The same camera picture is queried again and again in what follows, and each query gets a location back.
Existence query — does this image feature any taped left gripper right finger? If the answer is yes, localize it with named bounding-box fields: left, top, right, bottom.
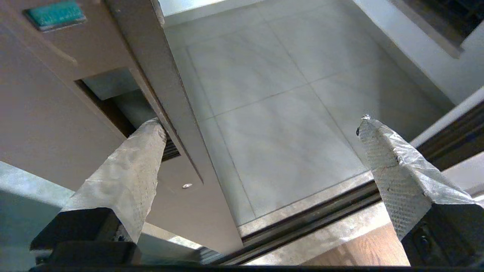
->
left=355, top=114, right=484, bottom=265

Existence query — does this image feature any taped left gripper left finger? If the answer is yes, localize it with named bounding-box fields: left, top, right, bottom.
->
left=30, top=118, right=167, bottom=265

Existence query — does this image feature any recessed metal door handle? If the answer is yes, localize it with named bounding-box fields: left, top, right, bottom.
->
left=76, top=68, right=180, bottom=161

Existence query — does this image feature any brown framed sliding glass door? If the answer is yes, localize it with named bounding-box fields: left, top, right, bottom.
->
left=0, top=0, right=244, bottom=265

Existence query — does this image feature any dark brown door jamb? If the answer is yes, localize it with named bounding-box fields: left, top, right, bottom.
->
left=412, top=87, right=484, bottom=170

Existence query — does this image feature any dark metal floor track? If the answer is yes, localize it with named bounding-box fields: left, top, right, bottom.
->
left=212, top=181, right=382, bottom=265

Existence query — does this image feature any grey stone window sill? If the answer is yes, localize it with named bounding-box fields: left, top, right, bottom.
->
left=389, top=0, right=484, bottom=59

